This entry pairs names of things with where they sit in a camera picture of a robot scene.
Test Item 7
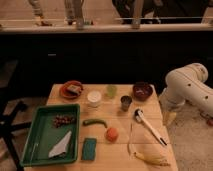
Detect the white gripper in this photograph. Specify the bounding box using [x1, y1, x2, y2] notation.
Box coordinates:
[162, 104, 178, 126]

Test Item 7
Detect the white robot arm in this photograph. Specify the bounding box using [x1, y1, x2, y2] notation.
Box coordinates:
[159, 63, 213, 126]

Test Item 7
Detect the green plastic tray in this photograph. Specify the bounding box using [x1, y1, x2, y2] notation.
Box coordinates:
[20, 104, 80, 167]

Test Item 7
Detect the dark red bowl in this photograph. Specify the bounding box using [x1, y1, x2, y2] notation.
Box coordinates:
[133, 82, 153, 101]

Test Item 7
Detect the small metal cup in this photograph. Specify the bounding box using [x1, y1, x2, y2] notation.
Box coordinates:
[120, 95, 132, 111]

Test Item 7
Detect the orange fruit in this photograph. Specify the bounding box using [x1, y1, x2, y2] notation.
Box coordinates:
[105, 127, 119, 142]

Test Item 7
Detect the green translucent cup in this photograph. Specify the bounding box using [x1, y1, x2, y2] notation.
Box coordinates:
[106, 84, 117, 98]

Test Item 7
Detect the white round container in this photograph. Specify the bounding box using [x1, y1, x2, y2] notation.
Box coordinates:
[87, 91, 102, 107]

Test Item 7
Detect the teal sponge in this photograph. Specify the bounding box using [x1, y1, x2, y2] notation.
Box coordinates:
[81, 138, 97, 161]

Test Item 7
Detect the brown bread slice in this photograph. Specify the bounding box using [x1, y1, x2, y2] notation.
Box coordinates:
[67, 85, 81, 94]

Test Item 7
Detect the orange plate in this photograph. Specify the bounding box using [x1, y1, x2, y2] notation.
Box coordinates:
[59, 80, 83, 99]

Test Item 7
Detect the bunch of red grapes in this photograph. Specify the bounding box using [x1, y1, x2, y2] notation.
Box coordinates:
[53, 115, 76, 128]

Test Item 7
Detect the white folded napkin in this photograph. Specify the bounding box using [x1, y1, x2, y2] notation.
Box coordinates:
[48, 131, 72, 158]

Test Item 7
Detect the black chair base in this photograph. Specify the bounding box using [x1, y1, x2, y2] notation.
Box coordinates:
[0, 59, 33, 171]

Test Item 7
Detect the white handled ladle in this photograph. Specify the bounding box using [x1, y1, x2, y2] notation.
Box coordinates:
[134, 109, 167, 146]

